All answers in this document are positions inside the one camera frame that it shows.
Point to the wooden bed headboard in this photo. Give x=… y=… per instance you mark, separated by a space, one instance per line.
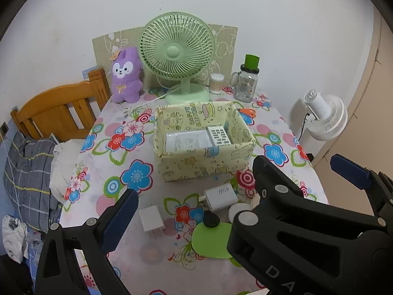
x=61 y=104

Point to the white standing fan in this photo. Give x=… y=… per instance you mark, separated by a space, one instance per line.
x=325 y=113

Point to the glass mug with green lid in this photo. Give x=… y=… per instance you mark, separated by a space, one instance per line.
x=245 y=86

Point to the beige door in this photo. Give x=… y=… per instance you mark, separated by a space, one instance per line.
x=362 y=113

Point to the white round case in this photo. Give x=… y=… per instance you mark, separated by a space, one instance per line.
x=238 y=210

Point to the white crumpled cloth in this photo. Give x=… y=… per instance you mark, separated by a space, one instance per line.
x=13 y=236

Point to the large white charger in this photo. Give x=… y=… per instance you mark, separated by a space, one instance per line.
x=219 y=198

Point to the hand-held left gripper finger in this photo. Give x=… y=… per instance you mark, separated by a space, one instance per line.
x=122 y=218

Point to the floral tablecloth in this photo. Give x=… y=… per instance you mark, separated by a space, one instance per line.
x=104 y=166

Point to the yellow printed storage box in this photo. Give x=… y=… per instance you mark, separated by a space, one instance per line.
x=196 y=163

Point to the grey plaid pillow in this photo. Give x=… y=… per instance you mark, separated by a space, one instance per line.
x=27 y=175

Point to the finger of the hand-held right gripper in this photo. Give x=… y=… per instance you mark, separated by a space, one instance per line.
x=350 y=172
x=276 y=181

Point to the green oval pad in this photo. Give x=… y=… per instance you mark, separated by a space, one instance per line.
x=211 y=242

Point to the blue paper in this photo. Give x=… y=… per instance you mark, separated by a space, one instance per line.
x=87 y=72

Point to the purple plush toy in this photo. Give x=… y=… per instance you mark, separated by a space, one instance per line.
x=126 y=76

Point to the clear plastic package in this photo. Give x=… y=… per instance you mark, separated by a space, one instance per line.
x=187 y=141

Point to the small black pebble-shaped object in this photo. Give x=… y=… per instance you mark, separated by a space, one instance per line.
x=211 y=219

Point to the small white charger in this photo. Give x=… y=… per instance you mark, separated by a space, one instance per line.
x=150 y=219

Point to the green desk fan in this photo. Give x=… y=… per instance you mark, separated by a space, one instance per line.
x=176 y=52

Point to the orange scissors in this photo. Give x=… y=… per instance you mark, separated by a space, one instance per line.
x=248 y=112

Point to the cotton swab jar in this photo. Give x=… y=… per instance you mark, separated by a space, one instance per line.
x=217 y=83

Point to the white remote control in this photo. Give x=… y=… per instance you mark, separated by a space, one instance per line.
x=219 y=135

